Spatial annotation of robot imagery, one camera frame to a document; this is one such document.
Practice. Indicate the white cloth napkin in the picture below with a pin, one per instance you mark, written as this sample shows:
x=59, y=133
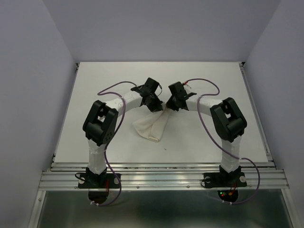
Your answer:
x=152, y=127

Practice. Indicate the aluminium rail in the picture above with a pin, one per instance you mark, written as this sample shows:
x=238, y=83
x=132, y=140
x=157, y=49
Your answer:
x=162, y=176
x=258, y=121

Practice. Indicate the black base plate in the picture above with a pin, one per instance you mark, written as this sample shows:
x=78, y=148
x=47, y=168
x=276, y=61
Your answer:
x=221, y=180
x=103, y=181

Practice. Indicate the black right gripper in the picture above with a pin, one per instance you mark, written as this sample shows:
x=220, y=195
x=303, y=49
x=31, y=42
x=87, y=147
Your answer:
x=169, y=104

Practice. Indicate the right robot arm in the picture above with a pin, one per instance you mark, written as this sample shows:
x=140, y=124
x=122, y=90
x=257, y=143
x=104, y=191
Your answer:
x=229, y=124

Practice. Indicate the aluminium front rail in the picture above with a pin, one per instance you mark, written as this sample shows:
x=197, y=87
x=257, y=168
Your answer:
x=162, y=176

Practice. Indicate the aluminium right side rail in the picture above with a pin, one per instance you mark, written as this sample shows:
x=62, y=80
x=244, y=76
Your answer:
x=258, y=121

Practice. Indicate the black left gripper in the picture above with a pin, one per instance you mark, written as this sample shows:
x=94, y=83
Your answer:
x=157, y=107

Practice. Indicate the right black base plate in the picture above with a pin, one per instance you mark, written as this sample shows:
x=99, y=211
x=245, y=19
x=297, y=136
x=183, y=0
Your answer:
x=221, y=180

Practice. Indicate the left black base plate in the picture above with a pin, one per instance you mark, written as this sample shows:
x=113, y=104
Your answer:
x=103, y=181

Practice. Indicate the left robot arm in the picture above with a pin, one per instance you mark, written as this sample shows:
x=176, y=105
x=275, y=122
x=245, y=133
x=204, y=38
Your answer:
x=103, y=122

